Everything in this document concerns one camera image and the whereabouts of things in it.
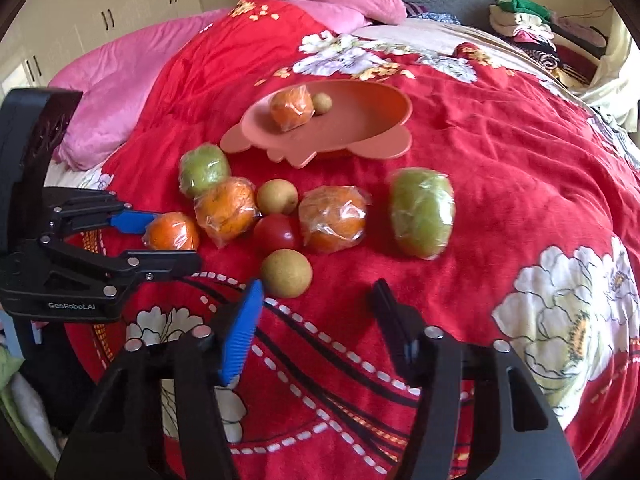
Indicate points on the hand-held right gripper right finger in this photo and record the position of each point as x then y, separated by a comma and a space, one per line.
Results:
397, 332

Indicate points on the dark patterned cloth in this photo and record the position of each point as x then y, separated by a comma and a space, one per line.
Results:
430, 14

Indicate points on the white cloth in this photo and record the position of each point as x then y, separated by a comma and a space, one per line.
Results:
612, 85

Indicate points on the cream wardrobe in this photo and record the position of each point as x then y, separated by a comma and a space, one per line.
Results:
100, 5

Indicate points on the large plastic-wrapped green fruit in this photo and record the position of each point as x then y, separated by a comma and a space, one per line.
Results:
422, 212

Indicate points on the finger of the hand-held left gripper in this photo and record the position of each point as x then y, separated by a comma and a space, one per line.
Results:
132, 221
160, 262

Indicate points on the small plastic-wrapped orange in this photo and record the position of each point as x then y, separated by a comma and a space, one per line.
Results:
172, 232

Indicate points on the red floral blanket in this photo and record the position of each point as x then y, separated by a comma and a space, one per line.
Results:
500, 200

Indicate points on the pile of folded clothes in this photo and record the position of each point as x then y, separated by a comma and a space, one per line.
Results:
530, 25

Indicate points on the beige bed sheet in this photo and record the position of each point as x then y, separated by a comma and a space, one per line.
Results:
425, 35

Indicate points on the terracotta plastic fruit bowl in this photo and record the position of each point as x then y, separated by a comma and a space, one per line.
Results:
350, 120

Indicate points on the red tomato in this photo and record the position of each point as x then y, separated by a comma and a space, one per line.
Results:
276, 234

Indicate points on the round plastic-wrapped green fruit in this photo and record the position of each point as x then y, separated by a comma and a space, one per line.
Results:
205, 170

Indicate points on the small brown longan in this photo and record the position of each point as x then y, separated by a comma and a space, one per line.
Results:
322, 104

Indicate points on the pink quilt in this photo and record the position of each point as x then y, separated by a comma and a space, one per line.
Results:
115, 90

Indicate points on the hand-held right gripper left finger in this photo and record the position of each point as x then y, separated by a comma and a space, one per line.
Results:
243, 330

